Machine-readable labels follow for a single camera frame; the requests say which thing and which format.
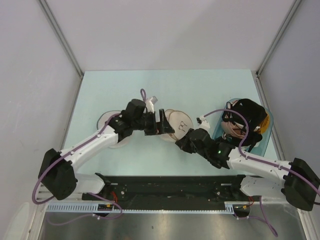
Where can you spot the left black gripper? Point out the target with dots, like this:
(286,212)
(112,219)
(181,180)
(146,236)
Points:
(154,129)

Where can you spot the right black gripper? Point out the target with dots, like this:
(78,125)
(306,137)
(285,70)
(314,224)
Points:
(183,143)

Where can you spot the pink mesh laundry bag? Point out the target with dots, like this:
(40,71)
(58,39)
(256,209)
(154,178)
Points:
(180,122)

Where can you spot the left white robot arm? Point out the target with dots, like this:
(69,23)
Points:
(58,169)

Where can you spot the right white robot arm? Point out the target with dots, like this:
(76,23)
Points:
(293,181)

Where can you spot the pink bra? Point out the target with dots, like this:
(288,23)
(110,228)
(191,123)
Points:
(233,129)

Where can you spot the black bra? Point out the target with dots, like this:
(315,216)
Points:
(253,113)

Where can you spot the teal plastic basin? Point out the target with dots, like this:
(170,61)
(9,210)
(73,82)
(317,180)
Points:
(259,149)

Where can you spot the yellow garment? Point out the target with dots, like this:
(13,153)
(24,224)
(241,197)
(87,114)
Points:
(264,125)

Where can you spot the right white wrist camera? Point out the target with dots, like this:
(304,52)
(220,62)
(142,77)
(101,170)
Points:
(203,123)

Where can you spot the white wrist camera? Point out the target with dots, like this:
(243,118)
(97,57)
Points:
(203,123)
(150,104)

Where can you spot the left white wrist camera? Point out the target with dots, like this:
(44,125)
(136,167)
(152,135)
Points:
(150,104)

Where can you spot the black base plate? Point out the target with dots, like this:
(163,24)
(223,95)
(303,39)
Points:
(173,192)

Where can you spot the left aluminium frame post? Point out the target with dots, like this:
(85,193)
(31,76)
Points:
(53,22)

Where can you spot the aluminium frame post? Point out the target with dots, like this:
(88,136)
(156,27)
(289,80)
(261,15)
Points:
(53,22)
(279,35)

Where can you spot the white slotted cable duct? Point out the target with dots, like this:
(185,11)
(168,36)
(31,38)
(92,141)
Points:
(106,208)

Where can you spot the right aluminium frame post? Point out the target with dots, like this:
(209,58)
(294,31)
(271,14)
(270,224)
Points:
(279,35)

